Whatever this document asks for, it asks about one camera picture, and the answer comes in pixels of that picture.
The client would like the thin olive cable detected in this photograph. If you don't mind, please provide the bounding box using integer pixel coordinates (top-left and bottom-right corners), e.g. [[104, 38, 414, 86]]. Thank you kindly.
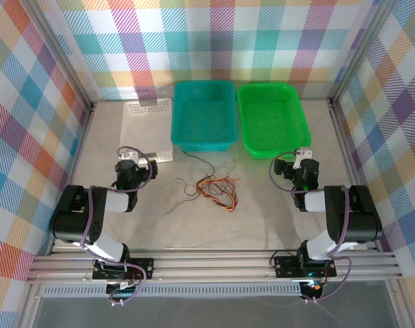
[[164, 196, 198, 215]]

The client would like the coloured wire bundle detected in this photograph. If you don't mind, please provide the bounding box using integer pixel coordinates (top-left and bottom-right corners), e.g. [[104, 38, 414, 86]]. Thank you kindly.
[[196, 155, 241, 213]]

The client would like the white perforated plastic basket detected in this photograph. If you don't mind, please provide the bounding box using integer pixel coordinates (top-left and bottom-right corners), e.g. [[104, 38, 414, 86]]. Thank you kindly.
[[120, 98, 174, 163]]

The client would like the green plastic basket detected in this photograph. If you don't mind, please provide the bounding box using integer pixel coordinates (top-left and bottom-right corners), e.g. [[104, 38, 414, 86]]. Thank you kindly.
[[236, 81, 312, 160]]

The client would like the teal plastic basket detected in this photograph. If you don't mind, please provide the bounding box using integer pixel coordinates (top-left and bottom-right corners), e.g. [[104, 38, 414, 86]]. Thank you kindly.
[[170, 80, 239, 154]]

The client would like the small controller board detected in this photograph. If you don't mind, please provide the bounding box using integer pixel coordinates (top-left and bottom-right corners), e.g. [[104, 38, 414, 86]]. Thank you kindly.
[[301, 279, 326, 301], [106, 278, 142, 298]]

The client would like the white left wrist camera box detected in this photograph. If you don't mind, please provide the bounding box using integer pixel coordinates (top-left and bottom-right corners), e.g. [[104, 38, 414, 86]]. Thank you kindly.
[[119, 151, 150, 169]]

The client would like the aluminium side rail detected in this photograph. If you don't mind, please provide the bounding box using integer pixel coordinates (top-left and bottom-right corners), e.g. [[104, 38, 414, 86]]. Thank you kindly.
[[46, 102, 97, 257], [328, 98, 383, 252]]

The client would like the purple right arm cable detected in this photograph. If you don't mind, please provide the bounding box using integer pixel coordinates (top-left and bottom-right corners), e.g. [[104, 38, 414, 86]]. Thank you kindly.
[[268, 150, 353, 304]]

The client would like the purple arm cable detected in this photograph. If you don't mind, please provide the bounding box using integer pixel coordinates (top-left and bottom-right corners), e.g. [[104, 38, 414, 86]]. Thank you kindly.
[[80, 146, 153, 307], [268, 150, 353, 304]]

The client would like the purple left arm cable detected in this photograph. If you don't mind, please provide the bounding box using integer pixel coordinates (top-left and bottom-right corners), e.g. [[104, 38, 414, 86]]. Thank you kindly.
[[80, 146, 153, 307]]

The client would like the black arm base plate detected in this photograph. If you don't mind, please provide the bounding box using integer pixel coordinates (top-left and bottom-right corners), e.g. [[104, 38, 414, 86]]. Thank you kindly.
[[92, 258, 155, 282], [273, 254, 338, 278]]

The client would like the aluminium rail with slots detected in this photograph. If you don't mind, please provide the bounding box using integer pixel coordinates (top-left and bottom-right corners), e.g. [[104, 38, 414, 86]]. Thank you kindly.
[[25, 247, 405, 284]]

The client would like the aluminium frame post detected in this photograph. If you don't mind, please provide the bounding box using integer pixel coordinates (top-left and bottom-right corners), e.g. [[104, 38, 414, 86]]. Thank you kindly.
[[22, 0, 96, 111], [328, 0, 401, 105]]

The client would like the grey slotted cable duct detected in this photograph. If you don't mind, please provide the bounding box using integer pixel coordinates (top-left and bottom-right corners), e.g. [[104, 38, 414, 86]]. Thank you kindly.
[[41, 285, 304, 299]]

